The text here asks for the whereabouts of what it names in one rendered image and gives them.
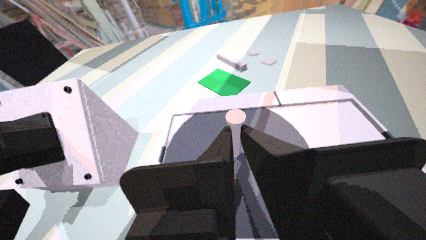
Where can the green flat plate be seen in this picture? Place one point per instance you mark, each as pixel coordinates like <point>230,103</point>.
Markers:
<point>224,83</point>

